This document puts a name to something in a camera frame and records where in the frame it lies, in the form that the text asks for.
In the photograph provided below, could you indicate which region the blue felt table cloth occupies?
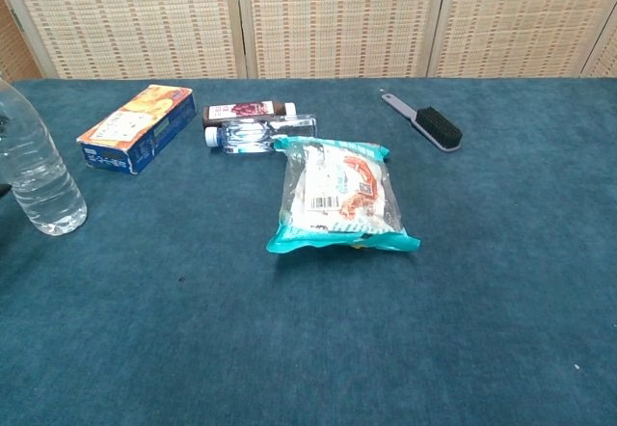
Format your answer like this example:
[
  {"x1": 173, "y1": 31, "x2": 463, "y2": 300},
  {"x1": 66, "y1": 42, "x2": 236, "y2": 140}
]
[{"x1": 0, "y1": 77, "x2": 617, "y2": 426}]

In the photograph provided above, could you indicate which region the clear blue-label square bottle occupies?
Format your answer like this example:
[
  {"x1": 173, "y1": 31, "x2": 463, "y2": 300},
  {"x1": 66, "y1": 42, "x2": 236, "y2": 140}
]
[{"x1": 203, "y1": 113, "x2": 318, "y2": 155}]

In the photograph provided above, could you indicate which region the transparent white-capped water bottle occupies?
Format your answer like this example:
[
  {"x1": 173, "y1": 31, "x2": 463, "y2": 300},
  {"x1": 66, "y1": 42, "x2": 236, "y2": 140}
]
[{"x1": 0, "y1": 77, "x2": 89, "y2": 237}]

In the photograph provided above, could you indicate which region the teal clear snack bag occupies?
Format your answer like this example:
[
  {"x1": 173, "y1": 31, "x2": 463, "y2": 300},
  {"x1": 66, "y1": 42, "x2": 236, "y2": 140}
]
[{"x1": 265, "y1": 135, "x2": 421, "y2": 255}]

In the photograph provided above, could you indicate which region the dark juice bottle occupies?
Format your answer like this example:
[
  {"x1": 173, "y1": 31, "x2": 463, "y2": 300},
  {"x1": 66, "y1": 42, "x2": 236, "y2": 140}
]
[{"x1": 201, "y1": 99, "x2": 297, "y2": 128}]

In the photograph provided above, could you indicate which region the beige bamboo screen panel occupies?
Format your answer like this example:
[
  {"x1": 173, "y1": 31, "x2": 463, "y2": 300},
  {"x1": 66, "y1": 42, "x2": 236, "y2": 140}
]
[
  {"x1": 580, "y1": 6, "x2": 617, "y2": 79},
  {"x1": 427, "y1": 0, "x2": 617, "y2": 79},
  {"x1": 234, "y1": 0, "x2": 449, "y2": 80},
  {"x1": 0, "y1": 0, "x2": 248, "y2": 81}
]

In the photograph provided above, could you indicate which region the orange blue cracker box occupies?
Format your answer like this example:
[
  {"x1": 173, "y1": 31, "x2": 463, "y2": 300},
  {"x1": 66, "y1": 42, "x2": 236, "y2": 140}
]
[{"x1": 75, "y1": 84, "x2": 198, "y2": 175}]

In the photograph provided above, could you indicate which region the orange woven screen panel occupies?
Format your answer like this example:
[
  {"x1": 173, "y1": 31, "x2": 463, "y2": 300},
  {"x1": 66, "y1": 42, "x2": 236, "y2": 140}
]
[{"x1": 0, "y1": 0, "x2": 44, "y2": 88}]

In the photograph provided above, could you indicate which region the grey black-bristle brush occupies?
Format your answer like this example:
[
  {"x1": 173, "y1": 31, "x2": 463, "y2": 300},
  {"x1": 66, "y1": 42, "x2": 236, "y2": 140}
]
[{"x1": 381, "y1": 92, "x2": 464, "y2": 153}]

